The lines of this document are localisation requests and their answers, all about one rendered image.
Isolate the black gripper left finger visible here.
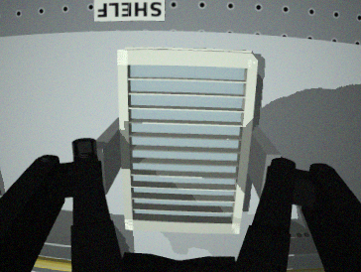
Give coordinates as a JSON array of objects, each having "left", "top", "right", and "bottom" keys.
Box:
[{"left": 0, "top": 117, "right": 126, "bottom": 272}]

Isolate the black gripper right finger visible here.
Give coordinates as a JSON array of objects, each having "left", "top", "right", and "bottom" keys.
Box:
[{"left": 232, "top": 122, "right": 361, "bottom": 272}]

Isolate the white multi-trough reservoir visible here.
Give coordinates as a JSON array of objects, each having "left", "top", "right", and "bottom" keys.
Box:
[{"left": 117, "top": 48, "right": 258, "bottom": 234}]

